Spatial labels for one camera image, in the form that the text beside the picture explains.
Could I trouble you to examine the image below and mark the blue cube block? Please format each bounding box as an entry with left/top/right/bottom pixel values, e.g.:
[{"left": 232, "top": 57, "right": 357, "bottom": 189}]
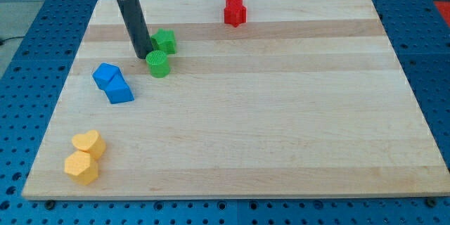
[{"left": 104, "top": 75, "right": 134, "bottom": 104}]

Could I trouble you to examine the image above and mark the red star block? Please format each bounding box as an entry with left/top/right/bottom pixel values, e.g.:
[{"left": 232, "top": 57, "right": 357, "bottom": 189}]
[{"left": 224, "top": 6, "right": 247, "bottom": 27}]

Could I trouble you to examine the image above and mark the green cylinder block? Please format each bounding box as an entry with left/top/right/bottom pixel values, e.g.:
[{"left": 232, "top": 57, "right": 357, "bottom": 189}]
[{"left": 146, "top": 50, "right": 171, "bottom": 78}]

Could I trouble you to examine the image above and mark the yellow heart block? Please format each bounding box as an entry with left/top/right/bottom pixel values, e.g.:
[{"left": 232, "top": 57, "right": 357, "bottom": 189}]
[{"left": 72, "top": 129, "right": 106, "bottom": 160}]

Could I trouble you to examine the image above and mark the yellow hexagon block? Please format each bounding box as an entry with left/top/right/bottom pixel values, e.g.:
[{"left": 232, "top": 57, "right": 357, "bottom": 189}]
[{"left": 64, "top": 150, "right": 98, "bottom": 186}]

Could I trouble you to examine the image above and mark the black cable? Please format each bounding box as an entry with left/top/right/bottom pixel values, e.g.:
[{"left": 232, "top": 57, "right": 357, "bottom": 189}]
[{"left": 0, "top": 35, "right": 25, "bottom": 46}]

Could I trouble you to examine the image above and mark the green star block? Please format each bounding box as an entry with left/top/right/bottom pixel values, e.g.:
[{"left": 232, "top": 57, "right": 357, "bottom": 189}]
[{"left": 150, "top": 29, "right": 176, "bottom": 54}]

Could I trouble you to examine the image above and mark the blue pentagon block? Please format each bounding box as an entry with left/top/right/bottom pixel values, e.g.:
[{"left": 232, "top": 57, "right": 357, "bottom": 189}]
[{"left": 92, "top": 63, "right": 123, "bottom": 90}]

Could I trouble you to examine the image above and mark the wooden board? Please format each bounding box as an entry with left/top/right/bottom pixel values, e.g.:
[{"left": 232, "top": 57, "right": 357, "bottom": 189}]
[{"left": 22, "top": 0, "right": 449, "bottom": 200}]

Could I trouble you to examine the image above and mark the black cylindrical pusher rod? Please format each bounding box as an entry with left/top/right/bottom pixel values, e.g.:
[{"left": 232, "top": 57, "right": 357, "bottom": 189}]
[{"left": 117, "top": 0, "right": 153, "bottom": 59}]

